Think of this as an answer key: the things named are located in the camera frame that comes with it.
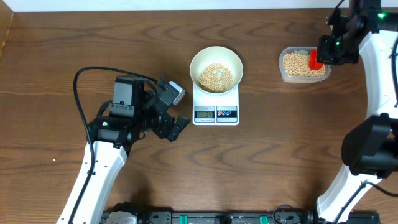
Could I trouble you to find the red plastic measuring scoop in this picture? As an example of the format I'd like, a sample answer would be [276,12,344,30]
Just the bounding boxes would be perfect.
[308,48,323,70]

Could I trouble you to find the white digital kitchen scale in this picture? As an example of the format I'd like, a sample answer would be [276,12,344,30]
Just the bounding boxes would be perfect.
[192,85,240,126]

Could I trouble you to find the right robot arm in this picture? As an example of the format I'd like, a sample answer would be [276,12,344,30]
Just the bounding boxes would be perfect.
[312,0,397,223]

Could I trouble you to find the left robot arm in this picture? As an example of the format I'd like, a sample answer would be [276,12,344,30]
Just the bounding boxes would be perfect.
[58,76,190,223]

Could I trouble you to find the soybeans in bowl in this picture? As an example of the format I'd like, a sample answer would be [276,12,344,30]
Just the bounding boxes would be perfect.
[199,63,233,93]

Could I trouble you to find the white ceramic bowl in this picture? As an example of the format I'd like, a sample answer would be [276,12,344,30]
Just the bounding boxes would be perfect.
[190,46,243,95]

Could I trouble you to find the soybeans in container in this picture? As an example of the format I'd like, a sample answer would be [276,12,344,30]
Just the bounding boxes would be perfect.
[283,53,326,77]

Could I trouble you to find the clear plastic container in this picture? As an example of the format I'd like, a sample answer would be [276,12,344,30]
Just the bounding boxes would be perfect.
[279,47,331,84]

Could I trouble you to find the cardboard box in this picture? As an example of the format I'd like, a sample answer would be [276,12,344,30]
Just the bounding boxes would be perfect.
[0,0,14,56]

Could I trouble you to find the right black cable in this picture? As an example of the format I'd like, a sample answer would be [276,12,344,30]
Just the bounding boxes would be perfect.
[332,0,398,224]

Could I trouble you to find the black cable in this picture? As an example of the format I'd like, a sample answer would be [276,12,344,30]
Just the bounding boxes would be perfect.
[67,66,159,224]
[332,0,398,224]

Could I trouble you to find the left black cable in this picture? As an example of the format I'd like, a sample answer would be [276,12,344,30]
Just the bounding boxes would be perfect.
[67,66,159,224]

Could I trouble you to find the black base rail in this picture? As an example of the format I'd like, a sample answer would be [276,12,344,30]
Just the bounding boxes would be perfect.
[101,201,381,224]

